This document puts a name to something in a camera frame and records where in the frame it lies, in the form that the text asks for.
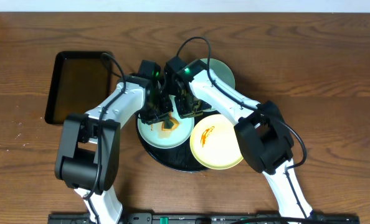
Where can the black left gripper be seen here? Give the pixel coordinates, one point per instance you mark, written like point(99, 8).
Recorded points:
point(159, 112)

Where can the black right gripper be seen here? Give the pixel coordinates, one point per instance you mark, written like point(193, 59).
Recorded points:
point(184, 113)

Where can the mint plate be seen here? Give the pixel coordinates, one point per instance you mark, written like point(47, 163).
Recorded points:
point(156, 136)
point(223, 72)

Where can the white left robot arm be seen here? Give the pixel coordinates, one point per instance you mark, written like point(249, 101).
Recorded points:
point(89, 148)

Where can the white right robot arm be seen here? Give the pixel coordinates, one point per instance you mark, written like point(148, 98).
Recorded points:
point(264, 139)

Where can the round black serving tray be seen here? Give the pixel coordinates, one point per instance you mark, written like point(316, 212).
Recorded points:
point(178, 158)

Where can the black rectangular water tray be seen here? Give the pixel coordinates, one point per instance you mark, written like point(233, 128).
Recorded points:
point(80, 82)

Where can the yellow plate with sauce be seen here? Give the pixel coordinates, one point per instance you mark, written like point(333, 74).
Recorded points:
point(213, 143)

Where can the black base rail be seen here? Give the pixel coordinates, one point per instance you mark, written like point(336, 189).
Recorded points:
point(148, 218)

